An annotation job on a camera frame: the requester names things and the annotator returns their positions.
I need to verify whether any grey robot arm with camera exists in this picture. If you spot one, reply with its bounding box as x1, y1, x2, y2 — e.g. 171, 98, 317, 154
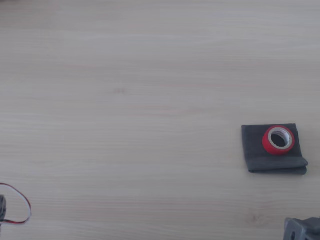
283, 216, 320, 240

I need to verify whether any grey folded cloth mat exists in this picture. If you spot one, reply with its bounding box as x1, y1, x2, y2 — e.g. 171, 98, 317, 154
241, 123, 309, 176

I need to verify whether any red tape roll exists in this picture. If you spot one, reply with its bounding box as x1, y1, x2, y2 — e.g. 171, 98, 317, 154
261, 124, 296, 156

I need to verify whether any grey gripper body black motor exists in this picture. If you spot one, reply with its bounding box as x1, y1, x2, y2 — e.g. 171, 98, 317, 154
0, 194, 7, 226

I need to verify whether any red white servo wire loop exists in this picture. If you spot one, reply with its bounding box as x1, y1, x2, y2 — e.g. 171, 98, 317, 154
0, 183, 33, 225

